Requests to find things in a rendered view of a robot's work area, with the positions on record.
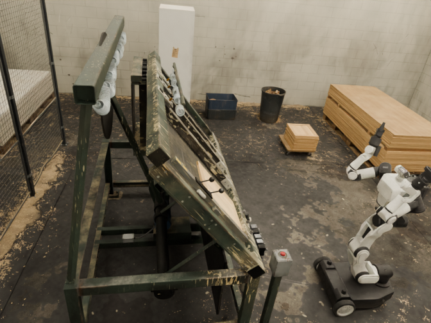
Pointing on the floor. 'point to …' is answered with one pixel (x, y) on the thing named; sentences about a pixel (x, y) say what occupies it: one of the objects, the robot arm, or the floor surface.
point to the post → (270, 299)
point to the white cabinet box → (177, 42)
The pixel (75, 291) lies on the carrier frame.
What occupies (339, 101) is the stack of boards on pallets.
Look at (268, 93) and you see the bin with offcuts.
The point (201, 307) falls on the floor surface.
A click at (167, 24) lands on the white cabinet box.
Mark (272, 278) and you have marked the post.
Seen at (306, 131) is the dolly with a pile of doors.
